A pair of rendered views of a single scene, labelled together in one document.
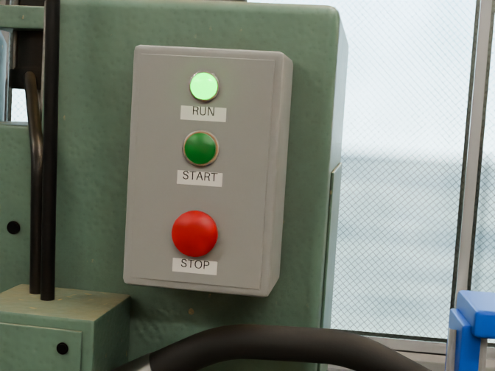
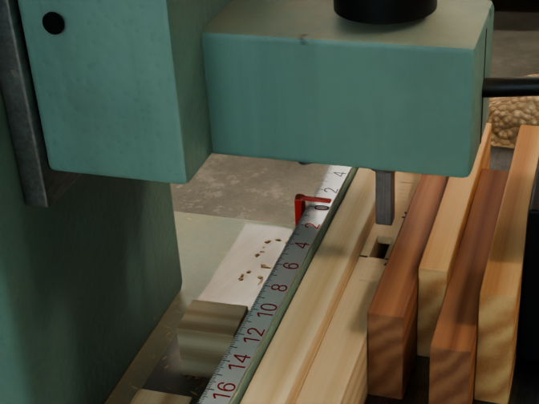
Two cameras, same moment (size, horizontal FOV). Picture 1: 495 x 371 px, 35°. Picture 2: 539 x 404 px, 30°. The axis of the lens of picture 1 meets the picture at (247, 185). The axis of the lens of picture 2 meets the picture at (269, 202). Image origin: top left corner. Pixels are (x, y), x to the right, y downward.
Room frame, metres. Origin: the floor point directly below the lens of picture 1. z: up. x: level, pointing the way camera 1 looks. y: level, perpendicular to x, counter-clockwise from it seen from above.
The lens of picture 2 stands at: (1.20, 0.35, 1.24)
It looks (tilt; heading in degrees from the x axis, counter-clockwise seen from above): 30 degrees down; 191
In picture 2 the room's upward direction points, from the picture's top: 4 degrees counter-clockwise
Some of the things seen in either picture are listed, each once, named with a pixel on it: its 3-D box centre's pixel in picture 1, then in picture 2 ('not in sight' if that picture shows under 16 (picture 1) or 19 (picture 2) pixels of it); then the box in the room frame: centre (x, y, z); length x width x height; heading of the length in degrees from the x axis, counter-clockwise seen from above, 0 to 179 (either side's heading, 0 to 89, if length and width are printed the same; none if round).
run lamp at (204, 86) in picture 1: (203, 86); not in sight; (0.50, 0.03, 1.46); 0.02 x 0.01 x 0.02; 81
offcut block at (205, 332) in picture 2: not in sight; (215, 340); (0.67, 0.20, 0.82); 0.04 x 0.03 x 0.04; 84
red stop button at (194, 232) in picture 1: (194, 233); not in sight; (0.50, 0.03, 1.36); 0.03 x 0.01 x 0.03; 81
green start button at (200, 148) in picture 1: (199, 149); not in sight; (0.50, 0.03, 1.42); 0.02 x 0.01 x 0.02; 81
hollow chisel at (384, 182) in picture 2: not in sight; (385, 182); (0.72, 0.32, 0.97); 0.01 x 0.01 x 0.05; 81
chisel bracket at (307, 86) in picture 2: not in sight; (348, 89); (0.72, 0.30, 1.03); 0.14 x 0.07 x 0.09; 81
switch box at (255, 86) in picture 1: (209, 168); not in sight; (0.53, 0.03, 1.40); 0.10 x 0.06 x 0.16; 81
